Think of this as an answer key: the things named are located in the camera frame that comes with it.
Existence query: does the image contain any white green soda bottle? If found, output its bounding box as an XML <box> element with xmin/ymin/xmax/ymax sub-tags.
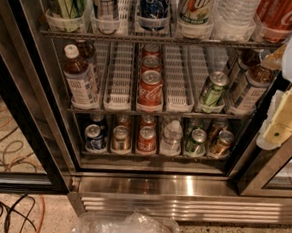
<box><xmin>178</xmin><ymin>0</ymin><xmax>214</xmax><ymax>25</ymax></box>

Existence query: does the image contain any red cola bottle top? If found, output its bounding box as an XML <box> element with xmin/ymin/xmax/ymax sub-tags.
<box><xmin>256</xmin><ymin>0</ymin><xmax>292</xmax><ymax>43</ymax></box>

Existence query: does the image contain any empty white tray left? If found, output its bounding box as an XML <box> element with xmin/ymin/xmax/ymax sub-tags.
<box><xmin>103</xmin><ymin>43</ymin><xmax>135</xmax><ymax>111</ymax></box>

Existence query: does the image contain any red cola can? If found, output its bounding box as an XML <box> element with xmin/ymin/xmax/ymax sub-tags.
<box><xmin>138</xmin><ymin>70</ymin><xmax>163</xmax><ymax>106</ymax></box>
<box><xmin>141</xmin><ymin>55</ymin><xmax>162</xmax><ymax>72</ymax></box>
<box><xmin>141</xmin><ymin>43</ymin><xmax>162</xmax><ymax>57</ymax></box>

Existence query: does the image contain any blue can bottom rear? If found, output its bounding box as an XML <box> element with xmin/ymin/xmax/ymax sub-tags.
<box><xmin>90</xmin><ymin>113</ymin><xmax>108</xmax><ymax>130</ymax></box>

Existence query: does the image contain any right front tea bottle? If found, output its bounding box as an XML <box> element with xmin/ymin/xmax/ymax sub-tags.
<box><xmin>231</xmin><ymin>64</ymin><xmax>274</xmax><ymax>110</ymax></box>

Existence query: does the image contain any left rear tea bottle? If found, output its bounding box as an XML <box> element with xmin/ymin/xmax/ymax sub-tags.
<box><xmin>76</xmin><ymin>40</ymin><xmax>99</xmax><ymax>83</ymax></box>

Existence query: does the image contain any clear plastic bin with bag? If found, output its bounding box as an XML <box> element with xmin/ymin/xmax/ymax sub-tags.
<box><xmin>72</xmin><ymin>212</ymin><xmax>180</xmax><ymax>233</ymax></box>

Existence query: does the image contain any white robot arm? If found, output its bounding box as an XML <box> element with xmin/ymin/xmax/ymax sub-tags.
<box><xmin>256</xmin><ymin>36</ymin><xmax>292</xmax><ymax>150</ymax></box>

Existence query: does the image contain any white tray under green can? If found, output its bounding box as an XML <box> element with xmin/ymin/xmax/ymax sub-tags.
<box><xmin>187</xmin><ymin>46</ymin><xmax>225</xmax><ymax>114</ymax></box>

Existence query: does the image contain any brown can bottom front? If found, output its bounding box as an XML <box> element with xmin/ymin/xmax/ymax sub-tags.
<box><xmin>112</xmin><ymin>126</ymin><xmax>130</xmax><ymax>151</ymax></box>

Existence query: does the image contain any red can bottom front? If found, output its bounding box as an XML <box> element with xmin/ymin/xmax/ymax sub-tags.
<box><xmin>137</xmin><ymin>126</ymin><xmax>157</xmax><ymax>153</ymax></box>

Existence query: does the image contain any right rear tea bottle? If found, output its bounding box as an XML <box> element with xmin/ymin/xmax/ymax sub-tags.
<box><xmin>225</xmin><ymin>48</ymin><xmax>263</xmax><ymax>92</ymax></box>

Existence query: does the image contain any brown can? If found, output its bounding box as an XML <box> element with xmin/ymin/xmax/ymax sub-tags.
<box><xmin>112</xmin><ymin>126</ymin><xmax>130</xmax><ymax>151</ymax></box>
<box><xmin>116</xmin><ymin>114</ymin><xmax>131</xmax><ymax>128</ymax></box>

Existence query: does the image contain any left front tea bottle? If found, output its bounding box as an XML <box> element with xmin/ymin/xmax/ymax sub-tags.
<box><xmin>63</xmin><ymin>44</ymin><xmax>99</xmax><ymax>109</ymax></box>

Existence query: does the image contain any clear water bottle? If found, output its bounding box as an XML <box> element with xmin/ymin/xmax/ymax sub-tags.
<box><xmin>160</xmin><ymin>120</ymin><xmax>183</xmax><ymax>157</ymax></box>
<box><xmin>217</xmin><ymin>0</ymin><xmax>261</xmax><ymax>27</ymax></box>

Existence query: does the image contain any blue can bottom front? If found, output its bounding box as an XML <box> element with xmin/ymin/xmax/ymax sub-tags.
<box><xmin>85</xmin><ymin>124</ymin><xmax>106</xmax><ymax>151</ymax></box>

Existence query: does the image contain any black floor cable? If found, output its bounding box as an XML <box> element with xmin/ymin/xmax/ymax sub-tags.
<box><xmin>0</xmin><ymin>192</ymin><xmax>40</xmax><ymax>233</ymax></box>

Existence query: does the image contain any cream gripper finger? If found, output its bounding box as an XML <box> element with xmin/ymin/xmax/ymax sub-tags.
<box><xmin>256</xmin><ymin>88</ymin><xmax>292</xmax><ymax>150</ymax></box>

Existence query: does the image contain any stainless steel display fridge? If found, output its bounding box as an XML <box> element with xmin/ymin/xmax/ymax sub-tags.
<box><xmin>0</xmin><ymin>0</ymin><xmax>292</xmax><ymax>224</ymax></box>

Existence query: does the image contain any bronze can bottom rear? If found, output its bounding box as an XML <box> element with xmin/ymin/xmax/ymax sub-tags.
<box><xmin>207</xmin><ymin>118</ymin><xmax>229</xmax><ymax>140</ymax></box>

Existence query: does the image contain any bronze can bottom front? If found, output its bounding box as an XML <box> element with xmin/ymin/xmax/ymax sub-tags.
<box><xmin>209</xmin><ymin>130</ymin><xmax>234</xmax><ymax>156</ymax></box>

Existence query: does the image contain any empty white tray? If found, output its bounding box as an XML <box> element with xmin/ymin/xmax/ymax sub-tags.
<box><xmin>164</xmin><ymin>45</ymin><xmax>194</xmax><ymax>113</ymax></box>
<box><xmin>103</xmin><ymin>43</ymin><xmax>135</xmax><ymax>111</ymax></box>

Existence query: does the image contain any bronze can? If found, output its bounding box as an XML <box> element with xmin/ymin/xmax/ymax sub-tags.
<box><xmin>209</xmin><ymin>130</ymin><xmax>234</xmax><ymax>156</ymax></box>
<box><xmin>207</xmin><ymin>118</ymin><xmax>229</xmax><ymax>140</ymax></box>

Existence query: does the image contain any front red cola can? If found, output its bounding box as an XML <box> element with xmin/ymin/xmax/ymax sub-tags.
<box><xmin>138</xmin><ymin>70</ymin><xmax>163</xmax><ymax>106</ymax></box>

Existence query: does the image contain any red can bottom rear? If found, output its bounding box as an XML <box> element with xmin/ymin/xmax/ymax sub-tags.
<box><xmin>139</xmin><ymin>114</ymin><xmax>157</xmax><ymax>128</ymax></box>

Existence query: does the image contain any clear water bottle top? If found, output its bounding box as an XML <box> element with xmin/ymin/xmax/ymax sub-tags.
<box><xmin>217</xmin><ymin>0</ymin><xmax>261</xmax><ymax>27</ymax></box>

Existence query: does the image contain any brown can bottom rear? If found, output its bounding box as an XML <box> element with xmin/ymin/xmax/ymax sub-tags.
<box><xmin>116</xmin><ymin>114</ymin><xmax>131</xmax><ymax>128</ymax></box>

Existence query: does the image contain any green soda can shelf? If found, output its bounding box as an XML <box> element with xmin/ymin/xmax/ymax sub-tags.
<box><xmin>199</xmin><ymin>71</ymin><xmax>229</xmax><ymax>107</ymax></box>

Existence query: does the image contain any green can bottom rear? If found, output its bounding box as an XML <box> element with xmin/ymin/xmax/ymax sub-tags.
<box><xmin>185</xmin><ymin>118</ymin><xmax>203</xmax><ymax>136</ymax></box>

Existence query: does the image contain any empty white tray right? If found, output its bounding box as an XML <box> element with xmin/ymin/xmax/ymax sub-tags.
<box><xmin>164</xmin><ymin>45</ymin><xmax>194</xmax><ymax>113</ymax></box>

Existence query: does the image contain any clear water bottle bottom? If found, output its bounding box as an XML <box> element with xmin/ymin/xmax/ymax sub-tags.
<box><xmin>160</xmin><ymin>120</ymin><xmax>183</xmax><ymax>157</ymax></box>

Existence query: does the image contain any orange floor cable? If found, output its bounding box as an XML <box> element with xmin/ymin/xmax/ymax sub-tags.
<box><xmin>33</xmin><ymin>194</ymin><xmax>47</xmax><ymax>233</ymax></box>

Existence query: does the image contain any silver tall can top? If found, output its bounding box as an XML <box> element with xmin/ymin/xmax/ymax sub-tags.
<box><xmin>93</xmin><ymin>0</ymin><xmax>119</xmax><ymax>21</ymax></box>

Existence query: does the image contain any open glass fridge door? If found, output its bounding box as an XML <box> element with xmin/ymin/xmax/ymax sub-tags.
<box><xmin>0</xmin><ymin>52</ymin><xmax>69</xmax><ymax>195</ymax></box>

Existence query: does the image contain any tea bottle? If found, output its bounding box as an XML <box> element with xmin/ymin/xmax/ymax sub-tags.
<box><xmin>231</xmin><ymin>64</ymin><xmax>274</xmax><ymax>110</ymax></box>
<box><xmin>225</xmin><ymin>48</ymin><xmax>263</xmax><ymax>92</ymax></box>
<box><xmin>63</xmin><ymin>44</ymin><xmax>99</xmax><ymax>109</ymax></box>
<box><xmin>76</xmin><ymin>40</ymin><xmax>99</xmax><ymax>83</ymax></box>

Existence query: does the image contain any green can bottom front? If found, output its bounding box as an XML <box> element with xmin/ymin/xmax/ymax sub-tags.
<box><xmin>185</xmin><ymin>128</ymin><xmax>207</xmax><ymax>157</ymax></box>

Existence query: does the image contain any rear red cola can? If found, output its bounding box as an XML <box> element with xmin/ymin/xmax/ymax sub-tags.
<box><xmin>141</xmin><ymin>43</ymin><xmax>162</xmax><ymax>57</ymax></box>

